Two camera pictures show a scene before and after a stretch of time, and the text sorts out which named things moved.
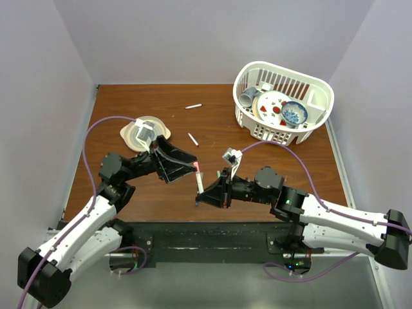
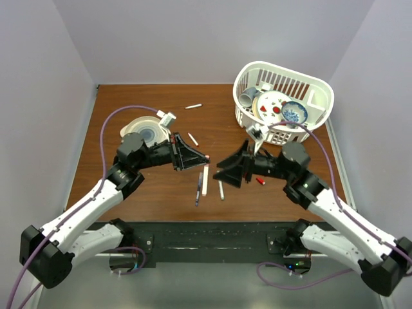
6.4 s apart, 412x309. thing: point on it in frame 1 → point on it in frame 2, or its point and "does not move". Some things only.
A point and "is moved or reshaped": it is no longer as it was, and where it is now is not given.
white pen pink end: (200, 180) is moved or reshaped
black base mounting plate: (209, 242) does not move
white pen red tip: (193, 140) does not move
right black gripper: (217, 194) → (232, 176)
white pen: (199, 105) does not move
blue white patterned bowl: (293, 114) does not move
